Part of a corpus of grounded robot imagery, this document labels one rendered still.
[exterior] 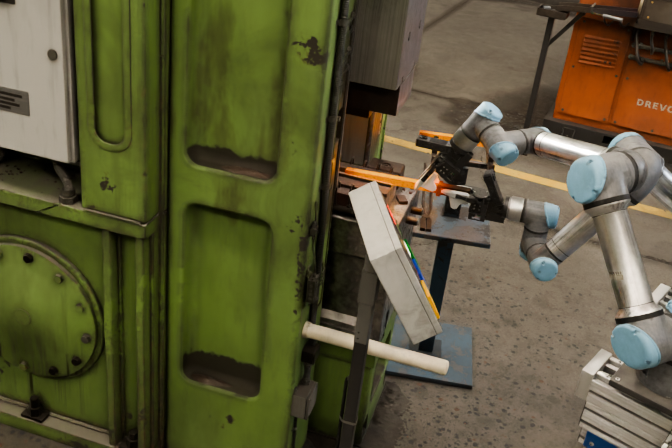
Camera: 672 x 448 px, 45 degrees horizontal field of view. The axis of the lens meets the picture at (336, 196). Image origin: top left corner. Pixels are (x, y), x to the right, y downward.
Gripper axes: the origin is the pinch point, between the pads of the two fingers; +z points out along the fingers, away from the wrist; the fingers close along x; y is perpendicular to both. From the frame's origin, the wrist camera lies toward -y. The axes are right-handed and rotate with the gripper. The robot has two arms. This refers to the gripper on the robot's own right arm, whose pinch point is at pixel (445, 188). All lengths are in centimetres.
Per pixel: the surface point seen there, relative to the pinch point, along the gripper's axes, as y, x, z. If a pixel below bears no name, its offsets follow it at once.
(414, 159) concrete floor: 102, 243, 49
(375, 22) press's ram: -54, -17, 24
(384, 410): 101, 7, 11
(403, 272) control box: -12, -72, -1
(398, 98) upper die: -31.2, -11.8, 16.4
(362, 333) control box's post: 18, -60, 9
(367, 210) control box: -17, -55, 13
